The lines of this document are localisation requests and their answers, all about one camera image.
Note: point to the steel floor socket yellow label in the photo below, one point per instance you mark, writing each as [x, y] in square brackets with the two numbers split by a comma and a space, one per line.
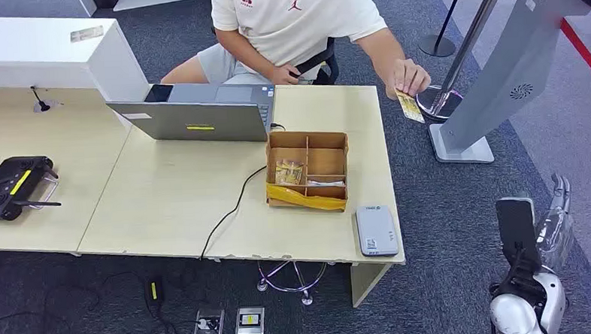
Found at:
[250, 321]

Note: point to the chrome stool base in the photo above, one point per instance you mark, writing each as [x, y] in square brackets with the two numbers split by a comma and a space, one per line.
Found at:
[306, 297]

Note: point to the white cards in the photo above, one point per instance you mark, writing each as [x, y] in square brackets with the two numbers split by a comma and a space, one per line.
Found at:
[326, 183]

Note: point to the grey laptop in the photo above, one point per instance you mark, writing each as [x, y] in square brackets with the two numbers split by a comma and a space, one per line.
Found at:
[199, 121]

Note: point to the beige desk with box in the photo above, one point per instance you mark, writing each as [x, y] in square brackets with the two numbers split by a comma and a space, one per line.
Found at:
[177, 191]

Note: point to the black remote controller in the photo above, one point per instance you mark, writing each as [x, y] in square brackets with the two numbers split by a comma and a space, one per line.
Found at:
[9, 186]

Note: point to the grey sticker label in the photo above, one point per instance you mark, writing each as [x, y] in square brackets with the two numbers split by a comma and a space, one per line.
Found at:
[86, 34]

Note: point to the grey kiosk stand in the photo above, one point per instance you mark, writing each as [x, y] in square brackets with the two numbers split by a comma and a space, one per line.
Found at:
[515, 66]

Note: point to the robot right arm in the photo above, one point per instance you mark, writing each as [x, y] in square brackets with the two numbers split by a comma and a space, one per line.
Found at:
[516, 316]

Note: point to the black office chair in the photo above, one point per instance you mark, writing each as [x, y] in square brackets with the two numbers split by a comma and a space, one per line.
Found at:
[328, 64]

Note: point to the grey card reader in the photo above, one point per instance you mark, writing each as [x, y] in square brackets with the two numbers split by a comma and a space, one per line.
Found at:
[376, 230]

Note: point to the person's left forearm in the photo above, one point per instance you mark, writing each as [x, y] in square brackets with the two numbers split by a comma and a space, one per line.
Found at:
[380, 52]

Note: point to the red barrier belt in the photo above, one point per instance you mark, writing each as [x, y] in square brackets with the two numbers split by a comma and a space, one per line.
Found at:
[582, 48]

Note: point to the person's left hand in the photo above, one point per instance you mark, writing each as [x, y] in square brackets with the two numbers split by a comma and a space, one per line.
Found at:
[410, 78]

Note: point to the person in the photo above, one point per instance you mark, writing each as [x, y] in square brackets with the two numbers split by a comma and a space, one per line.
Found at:
[294, 26]

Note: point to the cardboard divider box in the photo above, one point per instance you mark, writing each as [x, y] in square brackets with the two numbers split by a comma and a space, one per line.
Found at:
[327, 162]

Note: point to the chrome stanchion post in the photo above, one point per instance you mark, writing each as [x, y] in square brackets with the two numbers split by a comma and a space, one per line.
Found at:
[469, 38]

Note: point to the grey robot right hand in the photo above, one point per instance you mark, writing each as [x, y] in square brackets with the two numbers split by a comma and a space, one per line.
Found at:
[555, 234]

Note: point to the black smartphone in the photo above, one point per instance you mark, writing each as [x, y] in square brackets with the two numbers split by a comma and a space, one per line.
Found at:
[158, 93]

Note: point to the white cabinet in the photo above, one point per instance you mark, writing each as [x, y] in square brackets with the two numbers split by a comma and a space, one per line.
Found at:
[31, 57]

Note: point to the beige desk with controller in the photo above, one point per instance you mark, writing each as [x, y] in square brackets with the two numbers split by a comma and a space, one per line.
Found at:
[76, 170]

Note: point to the steel floor socket with plugs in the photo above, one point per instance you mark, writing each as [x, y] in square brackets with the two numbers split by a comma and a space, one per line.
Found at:
[208, 324]

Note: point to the person's right hand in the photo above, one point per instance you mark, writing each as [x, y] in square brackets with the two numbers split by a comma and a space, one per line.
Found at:
[284, 75]

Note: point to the person's right forearm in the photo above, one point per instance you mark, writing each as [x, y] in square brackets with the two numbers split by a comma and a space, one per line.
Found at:
[240, 51]

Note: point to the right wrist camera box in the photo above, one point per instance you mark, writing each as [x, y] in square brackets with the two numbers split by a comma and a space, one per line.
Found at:
[516, 226]

